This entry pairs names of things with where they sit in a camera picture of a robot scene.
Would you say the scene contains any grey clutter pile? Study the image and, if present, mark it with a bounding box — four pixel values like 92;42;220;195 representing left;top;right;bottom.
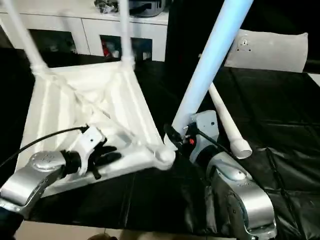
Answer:
94;0;122;14

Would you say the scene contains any white plastic bag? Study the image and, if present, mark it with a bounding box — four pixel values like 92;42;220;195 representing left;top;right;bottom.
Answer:
223;29;310;74

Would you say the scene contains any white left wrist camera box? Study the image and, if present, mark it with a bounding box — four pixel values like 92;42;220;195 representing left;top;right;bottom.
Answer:
67;125;109;174

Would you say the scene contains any white cabinet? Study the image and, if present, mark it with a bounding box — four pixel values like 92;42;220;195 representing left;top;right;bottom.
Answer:
0;0;170;62

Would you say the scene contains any small red item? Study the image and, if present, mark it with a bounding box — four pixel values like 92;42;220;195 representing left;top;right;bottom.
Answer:
101;42;112;59

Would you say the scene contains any white plastic table top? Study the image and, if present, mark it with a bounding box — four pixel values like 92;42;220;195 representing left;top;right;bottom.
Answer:
15;59;177;199

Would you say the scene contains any white plastic table leg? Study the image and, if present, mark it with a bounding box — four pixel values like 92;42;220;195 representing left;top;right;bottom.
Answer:
117;0;137;67
207;82;254;160
171;0;255;147
0;0;49;72

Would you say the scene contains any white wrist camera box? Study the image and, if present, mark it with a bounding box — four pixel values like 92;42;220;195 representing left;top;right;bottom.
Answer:
191;110;221;162
67;125;109;174

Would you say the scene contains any black work mat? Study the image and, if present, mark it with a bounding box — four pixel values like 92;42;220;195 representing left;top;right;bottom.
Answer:
0;47;320;238

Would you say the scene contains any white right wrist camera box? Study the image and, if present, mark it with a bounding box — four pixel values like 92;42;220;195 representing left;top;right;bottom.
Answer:
191;110;221;162

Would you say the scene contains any grey bag on cabinet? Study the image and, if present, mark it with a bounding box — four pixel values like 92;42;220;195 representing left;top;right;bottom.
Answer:
128;0;169;18

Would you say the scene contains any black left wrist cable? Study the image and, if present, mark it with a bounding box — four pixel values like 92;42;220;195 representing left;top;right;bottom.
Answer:
0;126;92;169

